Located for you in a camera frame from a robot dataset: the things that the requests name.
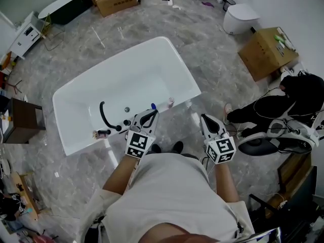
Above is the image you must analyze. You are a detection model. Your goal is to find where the person's head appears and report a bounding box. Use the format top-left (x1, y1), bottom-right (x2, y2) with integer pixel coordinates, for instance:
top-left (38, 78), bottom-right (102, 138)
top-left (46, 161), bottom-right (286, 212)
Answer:
top-left (136, 223), bottom-right (217, 243)

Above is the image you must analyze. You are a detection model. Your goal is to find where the person in white shirt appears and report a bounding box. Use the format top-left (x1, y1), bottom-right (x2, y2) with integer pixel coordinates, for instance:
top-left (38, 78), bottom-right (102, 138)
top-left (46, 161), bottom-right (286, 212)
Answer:
top-left (80, 152), bottom-right (256, 243)

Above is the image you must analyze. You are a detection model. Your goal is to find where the large closed cardboard box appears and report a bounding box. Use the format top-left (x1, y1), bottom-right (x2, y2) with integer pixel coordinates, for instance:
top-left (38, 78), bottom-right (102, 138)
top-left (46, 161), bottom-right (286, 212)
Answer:
top-left (237, 26), bottom-right (300, 83)

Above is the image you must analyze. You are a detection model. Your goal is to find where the white rounded toilet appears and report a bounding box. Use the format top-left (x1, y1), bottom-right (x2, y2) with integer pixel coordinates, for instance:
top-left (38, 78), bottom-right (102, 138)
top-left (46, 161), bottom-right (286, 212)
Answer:
top-left (222, 3), bottom-right (261, 35)

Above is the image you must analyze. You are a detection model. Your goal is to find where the brown wooden cabinet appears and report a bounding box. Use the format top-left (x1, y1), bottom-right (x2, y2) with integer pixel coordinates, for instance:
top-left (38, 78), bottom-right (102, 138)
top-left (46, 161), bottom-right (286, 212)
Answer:
top-left (2, 97), bottom-right (47, 144)

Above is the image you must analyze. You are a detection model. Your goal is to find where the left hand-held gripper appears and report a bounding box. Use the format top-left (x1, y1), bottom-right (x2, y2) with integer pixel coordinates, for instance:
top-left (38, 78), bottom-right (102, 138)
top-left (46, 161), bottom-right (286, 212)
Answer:
top-left (125, 109), bottom-right (160, 159)

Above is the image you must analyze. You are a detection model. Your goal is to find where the white bathtub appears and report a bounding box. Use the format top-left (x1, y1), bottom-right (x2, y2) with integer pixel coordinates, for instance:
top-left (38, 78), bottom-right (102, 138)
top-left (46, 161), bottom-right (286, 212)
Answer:
top-left (52, 36), bottom-right (203, 157)

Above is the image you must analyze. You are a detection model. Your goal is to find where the black curved faucet spout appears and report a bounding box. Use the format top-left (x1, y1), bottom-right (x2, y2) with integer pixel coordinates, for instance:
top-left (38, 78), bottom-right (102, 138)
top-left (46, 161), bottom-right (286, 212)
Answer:
top-left (99, 101), bottom-right (122, 133)

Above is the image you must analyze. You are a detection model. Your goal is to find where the wooden bench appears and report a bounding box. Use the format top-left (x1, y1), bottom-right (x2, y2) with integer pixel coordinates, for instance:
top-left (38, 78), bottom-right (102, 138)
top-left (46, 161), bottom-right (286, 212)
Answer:
top-left (268, 152), bottom-right (312, 212)

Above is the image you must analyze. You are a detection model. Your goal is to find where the person's right forearm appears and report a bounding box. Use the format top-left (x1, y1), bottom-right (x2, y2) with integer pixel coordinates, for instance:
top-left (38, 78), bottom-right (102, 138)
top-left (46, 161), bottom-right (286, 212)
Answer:
top-left (215, 162), bottom-right (240, 204)

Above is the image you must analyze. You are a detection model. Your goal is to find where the orange white sneaker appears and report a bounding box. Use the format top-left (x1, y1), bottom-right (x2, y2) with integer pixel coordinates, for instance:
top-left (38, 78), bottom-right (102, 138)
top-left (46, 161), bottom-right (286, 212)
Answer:
top-left (223, 103), bottom-right (233, 125)

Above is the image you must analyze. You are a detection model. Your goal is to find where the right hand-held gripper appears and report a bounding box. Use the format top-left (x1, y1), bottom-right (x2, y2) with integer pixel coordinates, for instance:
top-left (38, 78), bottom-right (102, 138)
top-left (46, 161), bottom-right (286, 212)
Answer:
top-left (199, 113), bottom-right (237, 166)

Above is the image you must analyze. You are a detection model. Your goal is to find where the small trash bin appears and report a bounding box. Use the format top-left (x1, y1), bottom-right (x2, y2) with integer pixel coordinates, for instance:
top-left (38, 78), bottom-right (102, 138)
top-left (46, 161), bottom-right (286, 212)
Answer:
top-left (222, 0), bottom-right (236, 12)

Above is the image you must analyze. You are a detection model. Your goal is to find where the dark green storage bin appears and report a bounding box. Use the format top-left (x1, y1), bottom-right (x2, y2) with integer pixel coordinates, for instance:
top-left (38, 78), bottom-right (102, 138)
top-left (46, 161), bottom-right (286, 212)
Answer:
top-left (37, 0), bottom-right (94, 25)

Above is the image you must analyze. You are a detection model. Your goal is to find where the open cardboard box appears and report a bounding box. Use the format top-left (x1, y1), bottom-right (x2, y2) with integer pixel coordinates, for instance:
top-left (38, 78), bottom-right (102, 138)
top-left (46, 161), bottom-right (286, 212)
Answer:
top-left (95, 0), bottom-right (141, 18)

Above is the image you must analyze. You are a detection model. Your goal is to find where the white cabinet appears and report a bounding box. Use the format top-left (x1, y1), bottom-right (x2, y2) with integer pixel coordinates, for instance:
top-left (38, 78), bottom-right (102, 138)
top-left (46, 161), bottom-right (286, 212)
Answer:
top-left (10, 11), bottom-right (44, 60)

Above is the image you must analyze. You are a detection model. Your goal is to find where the wooden table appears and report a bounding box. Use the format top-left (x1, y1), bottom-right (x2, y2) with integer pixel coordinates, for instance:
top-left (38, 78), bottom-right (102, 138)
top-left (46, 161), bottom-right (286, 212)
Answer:
top-left (10, 172), bottom-right (41, 220)

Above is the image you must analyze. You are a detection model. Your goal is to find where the black metal rack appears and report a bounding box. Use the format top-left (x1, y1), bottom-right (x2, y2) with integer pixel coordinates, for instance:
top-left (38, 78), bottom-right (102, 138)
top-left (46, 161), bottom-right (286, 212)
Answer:
top-left (249, 166), bottom-right (318, 237)

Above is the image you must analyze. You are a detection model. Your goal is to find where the person's left forearm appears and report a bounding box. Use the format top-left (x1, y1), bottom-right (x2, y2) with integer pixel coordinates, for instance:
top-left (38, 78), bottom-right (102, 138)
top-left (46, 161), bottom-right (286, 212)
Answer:
top-left (102, 154), bottom-right (141, 194)

